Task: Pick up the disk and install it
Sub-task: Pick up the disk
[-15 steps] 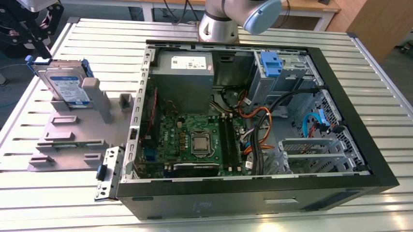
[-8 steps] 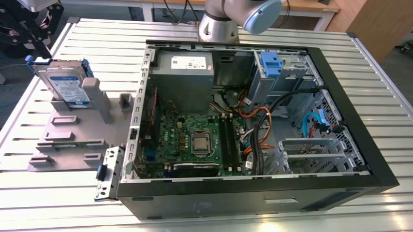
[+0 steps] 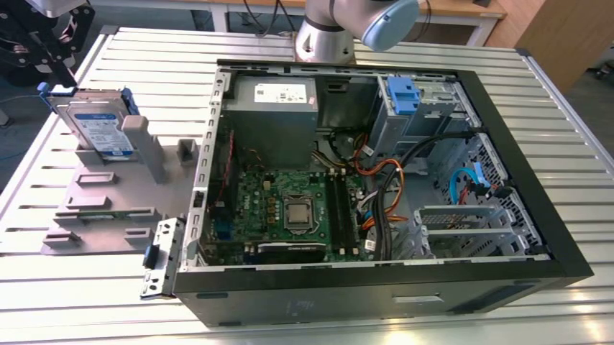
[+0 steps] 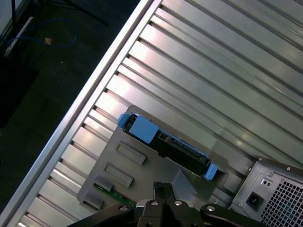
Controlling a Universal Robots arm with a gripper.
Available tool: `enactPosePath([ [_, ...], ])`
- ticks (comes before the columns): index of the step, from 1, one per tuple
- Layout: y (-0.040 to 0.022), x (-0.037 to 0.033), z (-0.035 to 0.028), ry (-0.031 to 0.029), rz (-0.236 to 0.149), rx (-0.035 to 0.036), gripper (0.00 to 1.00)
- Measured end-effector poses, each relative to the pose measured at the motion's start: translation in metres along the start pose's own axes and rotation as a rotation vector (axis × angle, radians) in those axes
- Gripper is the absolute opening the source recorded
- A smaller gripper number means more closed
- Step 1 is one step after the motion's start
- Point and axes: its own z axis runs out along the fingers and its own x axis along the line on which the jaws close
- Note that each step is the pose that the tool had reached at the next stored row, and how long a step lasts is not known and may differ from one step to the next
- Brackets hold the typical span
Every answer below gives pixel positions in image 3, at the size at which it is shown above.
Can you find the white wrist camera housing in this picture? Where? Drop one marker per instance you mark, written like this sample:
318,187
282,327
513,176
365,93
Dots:
58,7

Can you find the black RAM slot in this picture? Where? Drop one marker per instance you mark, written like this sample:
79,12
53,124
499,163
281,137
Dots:
336,212
349,212

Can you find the brown wooden cabinet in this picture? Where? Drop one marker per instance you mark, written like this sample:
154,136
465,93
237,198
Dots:
552,36

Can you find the blue plastic drive bracket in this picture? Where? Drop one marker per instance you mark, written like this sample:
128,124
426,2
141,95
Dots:
402,97

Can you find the silver CPU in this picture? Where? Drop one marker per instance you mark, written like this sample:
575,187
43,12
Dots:
300,213

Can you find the green motherboard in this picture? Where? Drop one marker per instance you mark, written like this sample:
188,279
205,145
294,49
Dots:
254,201

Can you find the hard disk in blue carrier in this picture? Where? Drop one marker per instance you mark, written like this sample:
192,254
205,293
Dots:
101,133

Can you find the black graphics card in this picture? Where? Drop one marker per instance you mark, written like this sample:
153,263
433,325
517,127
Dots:
288,251

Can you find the CPU socket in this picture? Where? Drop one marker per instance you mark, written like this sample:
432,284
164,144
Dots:
284,215

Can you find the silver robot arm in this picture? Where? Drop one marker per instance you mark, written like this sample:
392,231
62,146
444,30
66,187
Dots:
326,43

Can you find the black open PC case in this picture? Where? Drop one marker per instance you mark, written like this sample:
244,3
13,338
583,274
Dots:
336,298

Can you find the metal card retention bracket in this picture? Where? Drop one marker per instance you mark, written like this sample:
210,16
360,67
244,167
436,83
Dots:
166,251

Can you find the white desk frame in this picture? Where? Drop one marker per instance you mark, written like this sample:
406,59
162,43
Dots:
206,19

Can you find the grey plastic parts rack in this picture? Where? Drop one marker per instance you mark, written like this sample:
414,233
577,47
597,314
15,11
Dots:
130,194

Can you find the grey power supply unit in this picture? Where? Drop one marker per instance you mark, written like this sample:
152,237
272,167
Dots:
269,136

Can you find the light wooden desk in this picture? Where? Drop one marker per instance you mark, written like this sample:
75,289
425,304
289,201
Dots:
461,14

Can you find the metal optical drive cage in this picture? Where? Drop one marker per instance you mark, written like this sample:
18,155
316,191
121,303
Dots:
393,129

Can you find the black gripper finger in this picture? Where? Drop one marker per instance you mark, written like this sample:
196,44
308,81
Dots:
86,21
19,39

